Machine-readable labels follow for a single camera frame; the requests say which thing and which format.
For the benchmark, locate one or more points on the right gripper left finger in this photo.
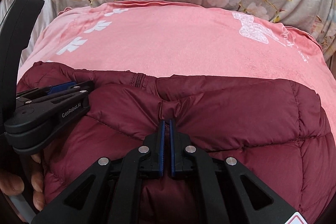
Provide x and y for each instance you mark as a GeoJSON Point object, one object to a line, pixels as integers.
{"type": "Point", "coordinates": [107, 192]}

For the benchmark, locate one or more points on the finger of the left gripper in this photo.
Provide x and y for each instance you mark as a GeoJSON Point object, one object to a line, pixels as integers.
{"type": "Point", "coordinates": [50, 92]}

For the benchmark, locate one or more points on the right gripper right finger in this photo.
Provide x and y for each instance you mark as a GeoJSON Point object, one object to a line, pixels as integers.
{"type": "Point", "coordinates": [226, 191]}

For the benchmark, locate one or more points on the maroon quilted puffer jacket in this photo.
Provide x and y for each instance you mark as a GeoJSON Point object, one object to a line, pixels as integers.
{"type": "Point", "coordinates": [279, 129]}

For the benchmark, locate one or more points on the person's left hand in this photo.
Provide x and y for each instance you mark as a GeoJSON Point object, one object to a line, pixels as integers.
{"type": "Point", "coordinates": [13, 185]}

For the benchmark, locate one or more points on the pink plush blanket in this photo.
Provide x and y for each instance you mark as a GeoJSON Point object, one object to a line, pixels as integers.
{"type": "Point", "coordinates": [170, 38]}

